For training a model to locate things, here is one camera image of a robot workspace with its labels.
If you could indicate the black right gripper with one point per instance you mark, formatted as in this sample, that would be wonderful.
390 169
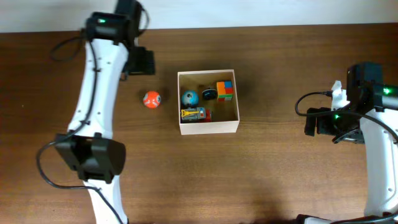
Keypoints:
311 121

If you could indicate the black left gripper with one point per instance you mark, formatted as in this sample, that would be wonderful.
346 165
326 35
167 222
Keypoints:
148 67

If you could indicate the pink grey toy ball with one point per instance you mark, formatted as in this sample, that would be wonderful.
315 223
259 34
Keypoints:
152 99

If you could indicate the blue grey toy ball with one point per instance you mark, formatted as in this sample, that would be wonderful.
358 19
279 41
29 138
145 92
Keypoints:
189 99

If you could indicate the small black round container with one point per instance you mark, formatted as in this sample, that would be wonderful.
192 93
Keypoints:
210 94

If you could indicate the red grey toy fire truck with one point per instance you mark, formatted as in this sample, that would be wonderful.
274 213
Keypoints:
195 115

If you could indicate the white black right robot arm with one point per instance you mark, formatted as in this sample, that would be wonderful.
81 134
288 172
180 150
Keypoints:
365 112

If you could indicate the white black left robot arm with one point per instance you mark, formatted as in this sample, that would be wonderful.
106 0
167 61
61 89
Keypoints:
88 147

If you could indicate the multicoloured puzzle cube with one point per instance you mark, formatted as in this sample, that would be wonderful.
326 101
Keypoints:
224 90

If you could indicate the pink cardboard box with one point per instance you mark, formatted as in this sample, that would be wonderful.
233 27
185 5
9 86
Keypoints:
224 115

